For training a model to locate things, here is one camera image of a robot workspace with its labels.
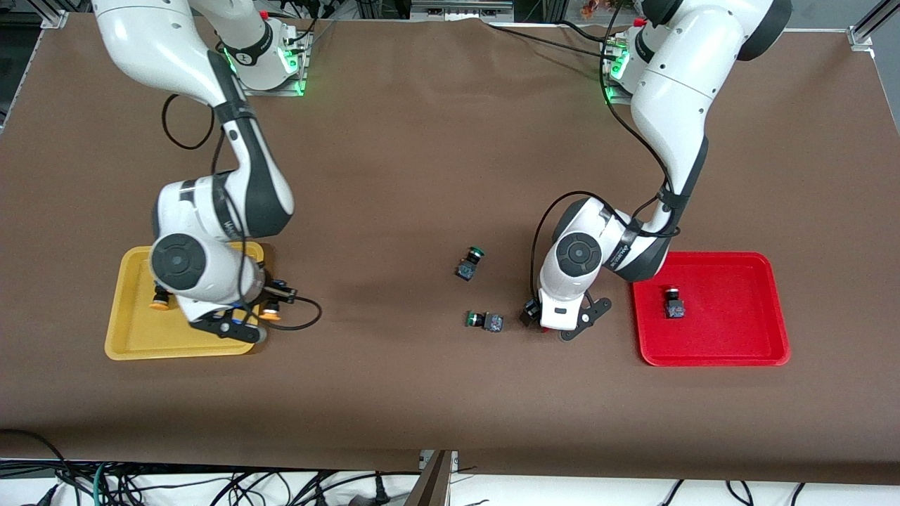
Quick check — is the red plastic tray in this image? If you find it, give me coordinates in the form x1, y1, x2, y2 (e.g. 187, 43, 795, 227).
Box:
629, 252, 792, 368

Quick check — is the aluminium frame rail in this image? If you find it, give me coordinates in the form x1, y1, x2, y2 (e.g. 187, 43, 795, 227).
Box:
410, 0, 515, 22

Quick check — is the green push button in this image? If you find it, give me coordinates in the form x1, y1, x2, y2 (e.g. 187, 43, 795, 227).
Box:
465, 310, 505, 334
455, 246, 487, 283

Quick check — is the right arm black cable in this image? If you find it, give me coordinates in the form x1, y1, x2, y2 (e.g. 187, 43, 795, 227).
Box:
162, 91, 323, 331

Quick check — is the brown table cover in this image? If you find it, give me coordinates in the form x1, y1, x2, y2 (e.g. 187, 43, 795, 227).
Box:
0, 13, 900, 486

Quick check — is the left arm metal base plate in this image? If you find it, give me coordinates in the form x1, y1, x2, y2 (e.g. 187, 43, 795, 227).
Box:
603, 39, 635, 106

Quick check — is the yellow plastic tray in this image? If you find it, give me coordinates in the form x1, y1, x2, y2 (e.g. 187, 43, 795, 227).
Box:
104, 242, 265, 361

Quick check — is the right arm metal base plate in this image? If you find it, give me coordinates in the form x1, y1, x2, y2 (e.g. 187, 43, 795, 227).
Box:
238, 28, 309, 97

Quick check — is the metal table support beam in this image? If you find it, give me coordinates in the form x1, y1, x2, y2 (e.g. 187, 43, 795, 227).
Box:
405, 450, 459, 506

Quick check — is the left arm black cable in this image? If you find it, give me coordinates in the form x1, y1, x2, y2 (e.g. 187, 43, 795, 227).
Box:
530, 0, 683, 296

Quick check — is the black cable on table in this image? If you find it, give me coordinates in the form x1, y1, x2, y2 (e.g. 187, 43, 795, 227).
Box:
484, 21, 619, 63

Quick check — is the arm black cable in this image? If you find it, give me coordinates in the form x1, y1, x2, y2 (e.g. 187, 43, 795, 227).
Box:
530, 0, 683, 296
162, 91, 323, 331

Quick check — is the black floor cable loop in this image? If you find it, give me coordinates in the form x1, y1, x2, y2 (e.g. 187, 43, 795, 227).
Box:
0, 427, 78, 506

